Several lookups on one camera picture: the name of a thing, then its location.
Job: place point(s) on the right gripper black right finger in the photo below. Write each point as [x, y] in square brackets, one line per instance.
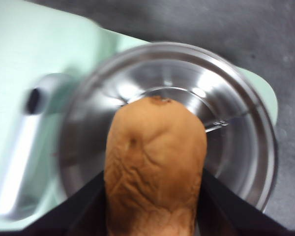
[226, 211]

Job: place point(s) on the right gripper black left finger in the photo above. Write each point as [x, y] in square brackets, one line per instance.
[83, 211]

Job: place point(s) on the brown potato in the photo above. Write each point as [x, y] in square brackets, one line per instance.
[155, 167]

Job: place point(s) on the mint green breakfast machine base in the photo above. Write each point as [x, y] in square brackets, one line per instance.
[265, 98]

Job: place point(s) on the mint green griddle cover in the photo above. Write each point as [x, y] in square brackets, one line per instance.
[27, 44]

